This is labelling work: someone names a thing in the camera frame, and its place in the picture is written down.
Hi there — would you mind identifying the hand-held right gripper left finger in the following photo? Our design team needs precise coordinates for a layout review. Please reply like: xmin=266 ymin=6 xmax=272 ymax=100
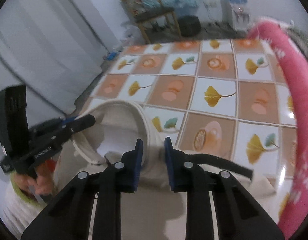
xmin=21 ymin=138 xmax=144 ymax=240

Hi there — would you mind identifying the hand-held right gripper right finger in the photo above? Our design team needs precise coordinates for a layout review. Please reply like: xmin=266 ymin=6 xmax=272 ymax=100
xmin=164 ymin=137 xmax=286 ymax=240

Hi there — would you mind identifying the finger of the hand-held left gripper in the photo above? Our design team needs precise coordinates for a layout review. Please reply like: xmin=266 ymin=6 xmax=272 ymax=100
xmin=68 ymin=114 xmax=96 ymax=134
xmin=59 ymin=116 xmax=79 ymax=127

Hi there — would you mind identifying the beige zip jacket black trim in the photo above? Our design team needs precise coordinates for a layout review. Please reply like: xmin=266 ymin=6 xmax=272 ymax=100
xmin=47 ymin=100 xmax=277 ymax=240

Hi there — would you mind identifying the person's left forearm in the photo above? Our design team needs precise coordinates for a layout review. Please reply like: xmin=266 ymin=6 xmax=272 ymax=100
xmin=1 ymin=175 xmax=48 ymax=235

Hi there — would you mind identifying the person's left hand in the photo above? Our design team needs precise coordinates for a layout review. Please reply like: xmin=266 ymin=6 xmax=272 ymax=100
xmin=14 ymin=159 xmax=55 ymax=202

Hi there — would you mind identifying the grey curtain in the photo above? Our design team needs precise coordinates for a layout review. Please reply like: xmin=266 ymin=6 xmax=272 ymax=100
xmin=0 ymin=0 xmax=119 ymax=140

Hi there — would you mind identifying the tile patterned tablecloth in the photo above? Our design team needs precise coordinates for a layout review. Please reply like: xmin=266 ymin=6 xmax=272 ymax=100
xmin=89 ymin=39 xmax=304 ymax=220

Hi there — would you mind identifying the wooden chair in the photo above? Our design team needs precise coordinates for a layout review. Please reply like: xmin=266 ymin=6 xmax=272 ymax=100
xmin=120 ymin=0 xmax=182 ymax=44

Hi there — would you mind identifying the pink floral blanket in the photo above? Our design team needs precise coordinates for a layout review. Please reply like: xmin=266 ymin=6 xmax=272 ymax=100
xmin=248 ymin=17 xmax=308 ymax=238

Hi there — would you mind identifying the black round stool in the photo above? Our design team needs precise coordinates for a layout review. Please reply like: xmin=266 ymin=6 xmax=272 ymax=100
xmin=178 ymin=15 xmax=201 ymax=37

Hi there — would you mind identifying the water dispenser with blue bottle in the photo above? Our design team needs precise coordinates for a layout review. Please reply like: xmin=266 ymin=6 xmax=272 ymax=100
xmin=220 ymin=0 xmax=251 ymax=30

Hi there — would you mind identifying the grey-green fuzzy blanket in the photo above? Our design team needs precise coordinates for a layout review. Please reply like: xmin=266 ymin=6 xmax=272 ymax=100
xmin=281 ymin=21 xmax=308 ymax=65

